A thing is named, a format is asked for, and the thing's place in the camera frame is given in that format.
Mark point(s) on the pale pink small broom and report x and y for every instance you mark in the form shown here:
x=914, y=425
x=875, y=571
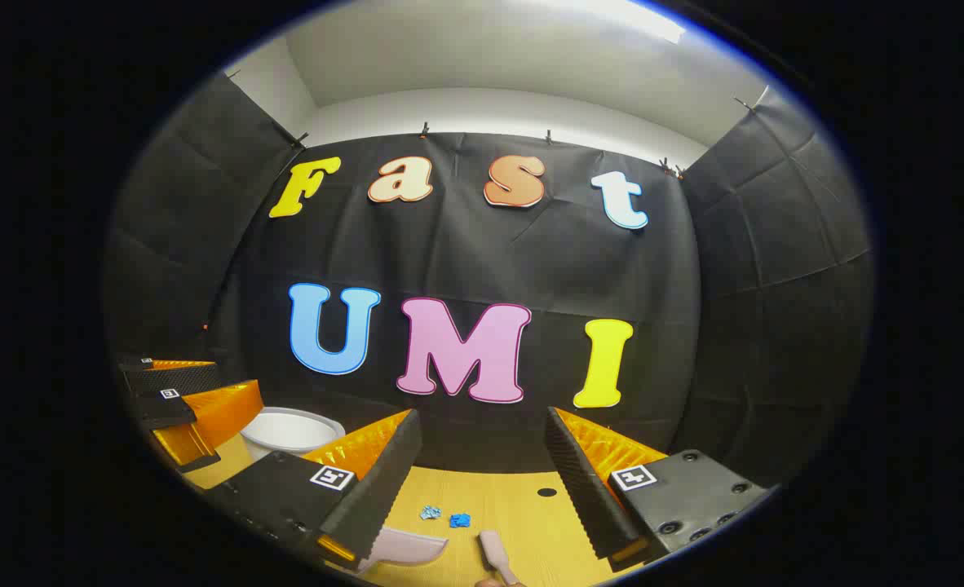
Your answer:
x=494, y=550

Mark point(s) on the wooden desktop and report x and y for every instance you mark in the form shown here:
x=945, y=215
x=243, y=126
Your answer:
x=515, y=505

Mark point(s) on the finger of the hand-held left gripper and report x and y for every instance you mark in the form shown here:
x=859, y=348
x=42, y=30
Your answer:
x=164, y=410
x=172, y=379

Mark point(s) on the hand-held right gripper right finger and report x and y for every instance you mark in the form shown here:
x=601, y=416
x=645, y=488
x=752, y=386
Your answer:
x=588, y=497

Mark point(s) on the light blue paper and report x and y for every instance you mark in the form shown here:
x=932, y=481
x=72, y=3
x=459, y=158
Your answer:
x=430, y=512

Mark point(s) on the pale pink dustpan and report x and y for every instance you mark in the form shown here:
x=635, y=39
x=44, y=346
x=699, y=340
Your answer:
x=409, y=546

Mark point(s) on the white ribbed garbage bin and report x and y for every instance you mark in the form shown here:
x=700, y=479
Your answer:
x=286, y=432

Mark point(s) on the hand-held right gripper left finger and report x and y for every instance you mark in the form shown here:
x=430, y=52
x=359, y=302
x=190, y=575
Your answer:
x=380, y=489

